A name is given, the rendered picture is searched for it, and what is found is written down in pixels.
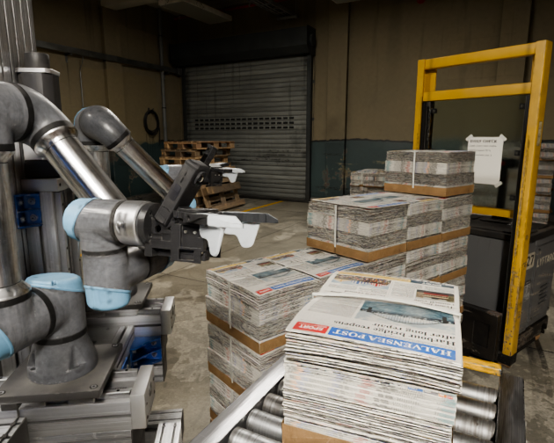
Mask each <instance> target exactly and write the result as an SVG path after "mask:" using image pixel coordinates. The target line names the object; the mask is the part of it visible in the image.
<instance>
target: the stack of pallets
mask: <svg viewBox="0 0 554 443"><path fill-rule="evenodd" d="M208 143H210V144H211V146H214V147H215V148H217V150H222V155H217V154H216V153H215V156H214V158H213V159H212V161H211V163H228V156H230V149H234V148H235V144H234V143H235V142H234V141H229V142H226V141H195V142H164V149H161V151H162V155H161V157H159V159H160V164H162V165H166V164H168V165H171V164H184V163H185V160H187V159H193V160H201V158H202V156H203V155H202V151H206V150H207V148H208ZM222 143H227V147H224V148H222ZM172 144H178V147H177V148H173V145H172ZM191 144H192V145H193V146H192V147H191ZM170 151H171V152H175V155H170ZM186 152H191V153H192V154H187V153H186ZM215 157H220V162H215ZM169 160H174V163H169ZM228 164H229V165H231V163H228ZM194 198H195V200H196V208H203V207H205V206H206V205H205V204H204V202H203V197H202V196H201V193H200V189H199V191H198V192H197V194H196V195H195V197H194Z"/></svg>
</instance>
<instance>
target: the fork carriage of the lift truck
mask: <svg viewBox="0 0 554 443"><path fill-rule="evenodd" d="M461 314H463V320H462V322H461V333H462V346H463V347H464V348H467V349H469V350H470V353H471V354H474V355H476V356H478V357H481V358H483V359H487V360H490V361H491V362H494V361H495V360H497V358H498V349H499V334H500V325H501V317H502V313H499V312H496V311H493V310H490V309H485V308H482V307H479V306H476V305H473V304H470V303H467V302H464V301H463V312H462V313H461Z"/></svg>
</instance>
